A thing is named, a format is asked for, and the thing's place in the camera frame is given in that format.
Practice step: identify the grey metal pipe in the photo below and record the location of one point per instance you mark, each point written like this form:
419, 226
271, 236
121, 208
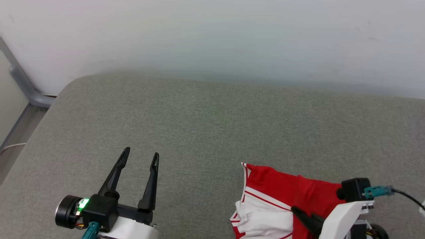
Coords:
36, 99

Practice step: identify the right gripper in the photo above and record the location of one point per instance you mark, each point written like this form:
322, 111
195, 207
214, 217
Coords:
342, 219

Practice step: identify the grey fabric sofa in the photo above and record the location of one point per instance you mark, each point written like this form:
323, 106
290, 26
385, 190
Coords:
215, 132

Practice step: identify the red and white jersey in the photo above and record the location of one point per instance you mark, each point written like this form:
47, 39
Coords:
265, 199

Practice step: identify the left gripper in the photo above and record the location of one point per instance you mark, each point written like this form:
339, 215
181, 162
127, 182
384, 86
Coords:
132, 229

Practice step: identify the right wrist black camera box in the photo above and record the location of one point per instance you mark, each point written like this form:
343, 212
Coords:
355, 189

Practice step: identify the grey metal floor rail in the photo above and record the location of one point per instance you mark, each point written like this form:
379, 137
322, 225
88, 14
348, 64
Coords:
18, 126

